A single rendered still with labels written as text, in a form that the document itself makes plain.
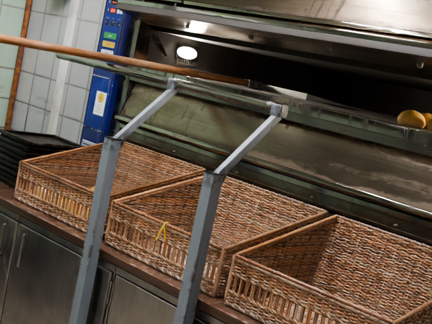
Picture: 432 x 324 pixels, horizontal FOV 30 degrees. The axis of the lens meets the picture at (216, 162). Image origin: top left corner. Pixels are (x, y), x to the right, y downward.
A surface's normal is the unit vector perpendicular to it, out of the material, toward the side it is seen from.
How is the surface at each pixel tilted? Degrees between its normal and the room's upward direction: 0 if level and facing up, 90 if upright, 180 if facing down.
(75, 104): 90
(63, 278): 90
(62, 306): 90
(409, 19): 70
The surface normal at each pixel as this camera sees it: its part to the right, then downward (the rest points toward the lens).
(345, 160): -0.59, -0.39
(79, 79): -0.70, -0.06
